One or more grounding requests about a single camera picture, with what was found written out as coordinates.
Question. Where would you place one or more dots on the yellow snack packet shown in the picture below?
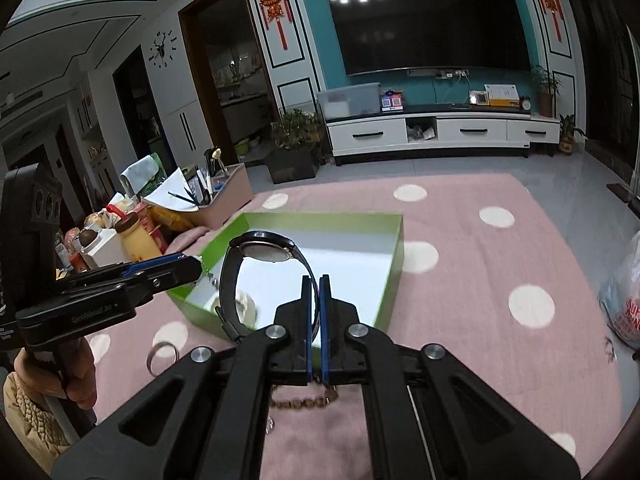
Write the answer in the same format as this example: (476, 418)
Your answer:
(170, 217)

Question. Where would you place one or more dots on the clear plastic storage bin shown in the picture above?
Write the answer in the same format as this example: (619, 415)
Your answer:
(347, 100)

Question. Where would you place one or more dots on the silver bangle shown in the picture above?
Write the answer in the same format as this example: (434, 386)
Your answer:
(150, 364)

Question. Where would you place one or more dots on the black alarm clock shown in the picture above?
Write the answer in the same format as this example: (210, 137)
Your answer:
(525, 104)

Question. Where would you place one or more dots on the white container with brown lid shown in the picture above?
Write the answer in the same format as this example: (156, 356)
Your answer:
(102, 252)

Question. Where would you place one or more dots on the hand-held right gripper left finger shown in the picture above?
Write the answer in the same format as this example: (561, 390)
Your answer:
(306, 320)

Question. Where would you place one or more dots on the white cloth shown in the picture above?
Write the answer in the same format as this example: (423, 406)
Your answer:
(137, 172)

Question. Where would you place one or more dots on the pink dotted rug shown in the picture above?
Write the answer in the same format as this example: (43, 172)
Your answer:
(475, 270)

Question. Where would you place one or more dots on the person's left hand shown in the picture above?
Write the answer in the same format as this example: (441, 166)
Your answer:
(80, 375)

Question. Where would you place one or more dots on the striped curtain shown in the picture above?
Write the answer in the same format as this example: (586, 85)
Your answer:
(631, 110)

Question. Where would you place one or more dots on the person's left forearm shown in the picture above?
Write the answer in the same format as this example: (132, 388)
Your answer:
(30, 415)

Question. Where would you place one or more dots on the pink cloth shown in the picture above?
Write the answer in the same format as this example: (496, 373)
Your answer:
(187, 240)

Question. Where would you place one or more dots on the yellow flat box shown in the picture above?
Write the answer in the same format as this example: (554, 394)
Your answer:
(502, 95)

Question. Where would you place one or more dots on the white television cabinet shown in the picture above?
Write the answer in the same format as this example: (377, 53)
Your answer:
(370, 132)

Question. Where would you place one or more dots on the white paper sheet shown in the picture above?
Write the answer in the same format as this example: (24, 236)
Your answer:
(167, 192)

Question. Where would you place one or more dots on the white power strip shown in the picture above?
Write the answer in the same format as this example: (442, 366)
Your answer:
(452, 74)

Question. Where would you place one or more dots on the wall-mounted television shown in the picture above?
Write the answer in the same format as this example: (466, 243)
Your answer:
(425, 20)

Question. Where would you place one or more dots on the colourful code stand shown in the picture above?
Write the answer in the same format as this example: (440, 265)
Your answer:
(392, 101)

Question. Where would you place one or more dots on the pink organizer box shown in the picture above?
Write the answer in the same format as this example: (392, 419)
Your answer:
(225, 200)

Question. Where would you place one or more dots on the black planter with green plant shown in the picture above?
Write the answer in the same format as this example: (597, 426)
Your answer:
(292, 165)

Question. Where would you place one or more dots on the dark pencil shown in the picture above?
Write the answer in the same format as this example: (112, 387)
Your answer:
(182, 199)
(192, 195)

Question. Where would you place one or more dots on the black wristwatch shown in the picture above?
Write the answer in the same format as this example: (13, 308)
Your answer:
(265, 252)

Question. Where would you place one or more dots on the white plastic shopping bag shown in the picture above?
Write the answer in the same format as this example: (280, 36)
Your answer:
(622, 295)

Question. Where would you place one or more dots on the yellow bottle with brown lid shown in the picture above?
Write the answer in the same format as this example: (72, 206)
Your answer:
(137, 240)

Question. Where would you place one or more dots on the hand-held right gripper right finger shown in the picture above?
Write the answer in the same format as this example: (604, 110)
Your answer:
(325, 330)

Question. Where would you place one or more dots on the green cardboard box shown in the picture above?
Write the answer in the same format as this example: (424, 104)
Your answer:
(350, 270)

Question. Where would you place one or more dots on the black deer wall clock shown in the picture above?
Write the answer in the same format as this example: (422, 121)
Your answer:
(162, 49)

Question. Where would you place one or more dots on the potted plant in patterned pot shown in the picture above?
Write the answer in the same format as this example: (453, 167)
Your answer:
(567, 142)

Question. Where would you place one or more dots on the green basin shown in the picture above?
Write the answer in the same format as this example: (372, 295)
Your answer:
(242, 147)

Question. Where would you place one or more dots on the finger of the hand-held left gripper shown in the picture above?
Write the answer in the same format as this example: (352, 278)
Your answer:
(172, 277)
(145, 264)

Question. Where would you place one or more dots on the crumpled bag in cabinet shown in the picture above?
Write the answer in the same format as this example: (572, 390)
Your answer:
(420, 133)

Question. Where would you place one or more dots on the small white display device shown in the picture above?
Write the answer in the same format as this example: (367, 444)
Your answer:
(477, 98)

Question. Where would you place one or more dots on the potted plant in brown pot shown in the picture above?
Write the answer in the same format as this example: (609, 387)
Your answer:
(546, 102)

